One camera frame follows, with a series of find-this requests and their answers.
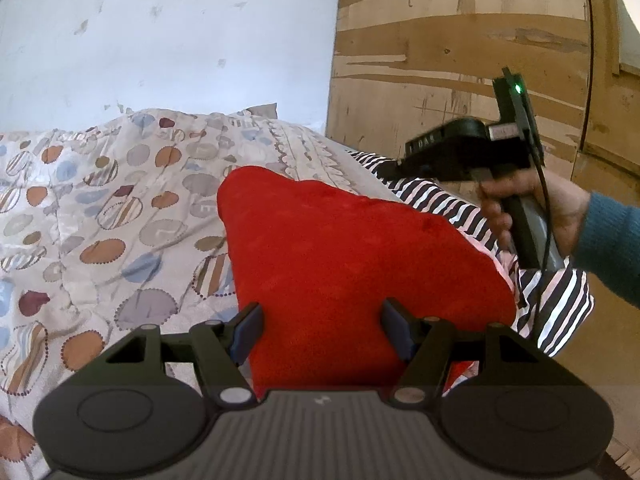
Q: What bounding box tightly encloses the black white striped cloth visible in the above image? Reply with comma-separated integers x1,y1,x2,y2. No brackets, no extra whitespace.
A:
349,149,597,359

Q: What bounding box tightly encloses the dotted patterned blanket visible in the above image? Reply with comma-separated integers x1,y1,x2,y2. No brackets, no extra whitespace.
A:
0,107,406,480

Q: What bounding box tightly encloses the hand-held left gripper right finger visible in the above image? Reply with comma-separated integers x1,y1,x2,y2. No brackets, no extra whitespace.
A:
379,298,543,408

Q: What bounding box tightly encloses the wooden wardrobe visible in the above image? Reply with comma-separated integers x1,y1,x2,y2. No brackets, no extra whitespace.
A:
325,0,640,201

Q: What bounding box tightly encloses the person's right hand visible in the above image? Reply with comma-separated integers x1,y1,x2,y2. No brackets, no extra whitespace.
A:
477,166,594,258

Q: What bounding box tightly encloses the red pillow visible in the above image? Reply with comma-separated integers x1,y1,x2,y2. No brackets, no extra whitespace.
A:
217,165,518,397

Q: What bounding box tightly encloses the person's right forearm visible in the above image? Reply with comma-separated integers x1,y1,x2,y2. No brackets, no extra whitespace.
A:
570,190,640,312

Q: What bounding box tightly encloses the black cable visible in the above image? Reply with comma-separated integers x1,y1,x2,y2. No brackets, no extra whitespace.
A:
515,145,557,311

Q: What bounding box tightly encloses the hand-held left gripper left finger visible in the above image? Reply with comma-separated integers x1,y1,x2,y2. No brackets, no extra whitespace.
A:
102,302,265,408

